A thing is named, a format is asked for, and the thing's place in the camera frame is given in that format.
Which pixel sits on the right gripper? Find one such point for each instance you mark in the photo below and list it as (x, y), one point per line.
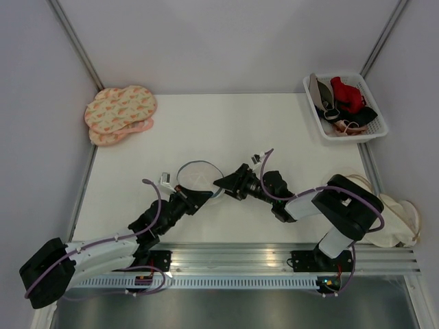
(236, 182)

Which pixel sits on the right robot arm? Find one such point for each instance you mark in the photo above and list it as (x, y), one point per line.
(352, 211)

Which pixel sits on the floral laundry bag top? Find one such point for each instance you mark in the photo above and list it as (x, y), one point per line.
(114, 108)

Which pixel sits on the white plastic basket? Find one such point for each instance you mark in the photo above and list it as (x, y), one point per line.
(376, 129)

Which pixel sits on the floral laundry bag bottom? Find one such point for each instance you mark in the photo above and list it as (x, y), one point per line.
(104, 140)

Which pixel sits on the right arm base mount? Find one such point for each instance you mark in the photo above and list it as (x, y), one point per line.
(311, 261)

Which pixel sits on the red bra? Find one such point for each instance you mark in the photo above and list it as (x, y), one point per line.
(347, 97)

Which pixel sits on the aluminium mounting rail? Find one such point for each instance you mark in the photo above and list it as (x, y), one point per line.
(204, 259)

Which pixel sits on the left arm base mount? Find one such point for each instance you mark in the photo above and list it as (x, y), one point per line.
(160, 259)

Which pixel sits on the aluminium frame post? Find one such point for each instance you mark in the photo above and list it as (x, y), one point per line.
(384, 36)
(74, 40)

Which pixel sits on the right aluminium frame post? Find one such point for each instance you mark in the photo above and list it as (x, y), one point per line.
(384, 36)

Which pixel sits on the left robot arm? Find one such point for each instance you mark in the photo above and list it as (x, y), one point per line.
(57, 266)

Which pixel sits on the white mesh laundry bag blue zipper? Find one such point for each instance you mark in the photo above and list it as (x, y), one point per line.
(217, 192)

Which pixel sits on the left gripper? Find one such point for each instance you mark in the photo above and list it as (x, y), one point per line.
(195, 199)

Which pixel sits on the beige grey bra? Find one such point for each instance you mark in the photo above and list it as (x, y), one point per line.
(321, 94)

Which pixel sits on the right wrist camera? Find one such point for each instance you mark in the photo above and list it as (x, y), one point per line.
(257, 159)

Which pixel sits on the cream laundry bag right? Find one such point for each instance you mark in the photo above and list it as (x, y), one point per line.
(401, 225)

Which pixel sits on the left aluminium frame post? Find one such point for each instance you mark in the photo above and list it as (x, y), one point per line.
(74, 40)

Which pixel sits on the floral laundry bag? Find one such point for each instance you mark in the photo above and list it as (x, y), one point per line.
(104, 140)
(114, 108)

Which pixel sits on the white slotted cable duct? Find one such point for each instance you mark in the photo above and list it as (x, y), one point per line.
(200, 282)

